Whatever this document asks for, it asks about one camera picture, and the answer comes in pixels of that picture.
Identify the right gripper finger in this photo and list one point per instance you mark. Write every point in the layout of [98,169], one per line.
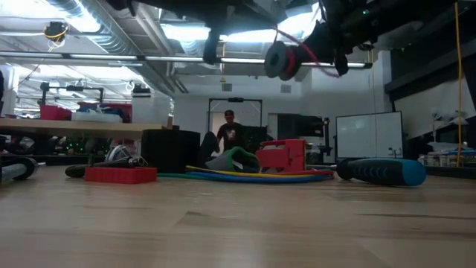
[312,35]
[312,54]

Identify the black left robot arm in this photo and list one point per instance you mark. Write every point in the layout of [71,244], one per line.
[178,7]

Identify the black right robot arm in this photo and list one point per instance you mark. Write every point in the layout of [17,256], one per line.
[409,15]

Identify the black monitor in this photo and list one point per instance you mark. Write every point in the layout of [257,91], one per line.
[301,124]

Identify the person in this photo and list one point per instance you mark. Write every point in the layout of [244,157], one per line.
[230,130]

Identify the whiteboard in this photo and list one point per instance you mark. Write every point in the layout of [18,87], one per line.
[368,136]

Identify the red tape dispenser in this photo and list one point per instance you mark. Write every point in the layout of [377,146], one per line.
[282,156]

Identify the long strip light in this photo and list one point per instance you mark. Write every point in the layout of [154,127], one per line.
[104,56]

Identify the white tray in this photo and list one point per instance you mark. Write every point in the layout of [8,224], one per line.
[96,117]

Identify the small black driver tool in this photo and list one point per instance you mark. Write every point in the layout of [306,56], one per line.
[111,163]

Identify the small red circuit board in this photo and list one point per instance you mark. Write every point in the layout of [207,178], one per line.
[121,175]

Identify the grey steel wood-top workbench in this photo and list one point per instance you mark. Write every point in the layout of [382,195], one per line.
[74,130]

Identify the small red bin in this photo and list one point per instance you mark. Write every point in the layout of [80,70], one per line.
[56,112]

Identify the black C-clamp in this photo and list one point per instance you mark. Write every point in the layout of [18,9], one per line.
[15,171]

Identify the black rectangular stand frame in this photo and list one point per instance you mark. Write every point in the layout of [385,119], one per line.
[235,99]

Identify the silver ventilation duct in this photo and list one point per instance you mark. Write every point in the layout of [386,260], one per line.
[122,37]

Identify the grey duct tape roll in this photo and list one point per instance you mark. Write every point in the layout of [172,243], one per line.
[169,150]

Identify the black pipe camera rig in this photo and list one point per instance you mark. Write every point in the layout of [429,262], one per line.
[70,88]

